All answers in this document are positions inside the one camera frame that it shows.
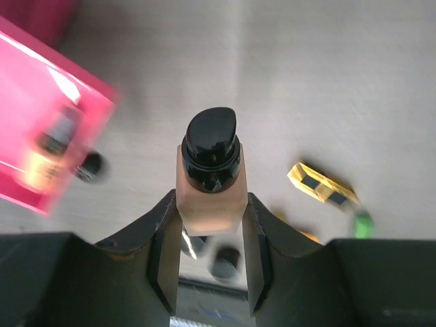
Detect black round compact right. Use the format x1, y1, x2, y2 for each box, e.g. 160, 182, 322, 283
209, 245, 241, 283

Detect gold black lipstick upper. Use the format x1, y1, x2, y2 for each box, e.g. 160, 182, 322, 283
287, 162, 360, 211

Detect gold black lipstick lower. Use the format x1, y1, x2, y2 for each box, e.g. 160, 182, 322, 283
273, 211, 321, 244

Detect gold black lipstick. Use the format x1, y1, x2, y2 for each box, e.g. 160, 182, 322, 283
287, 162, 360, 211
273, 211, 321, 244

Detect peach foundation bottle black cap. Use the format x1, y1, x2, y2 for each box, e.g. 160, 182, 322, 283
17, 105, 82, 193

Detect pink drawer tray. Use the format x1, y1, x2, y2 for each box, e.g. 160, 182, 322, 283
1, 19, 117, 215

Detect green lip balm tube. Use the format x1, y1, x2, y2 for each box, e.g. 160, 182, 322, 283
352, 209, 375, 238

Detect black drawer knob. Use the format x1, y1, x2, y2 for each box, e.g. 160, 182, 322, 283
74, 151, 108, 184

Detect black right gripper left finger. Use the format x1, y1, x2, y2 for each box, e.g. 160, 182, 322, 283
1, 191, 179, 326

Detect beige foundation bottle black pump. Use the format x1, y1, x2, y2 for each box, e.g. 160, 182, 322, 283
176, 107, 248, 236

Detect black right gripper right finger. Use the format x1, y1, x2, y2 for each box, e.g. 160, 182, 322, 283
243, 193, 435, 326

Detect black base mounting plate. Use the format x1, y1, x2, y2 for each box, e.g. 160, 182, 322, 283
174, 277, 255, 326

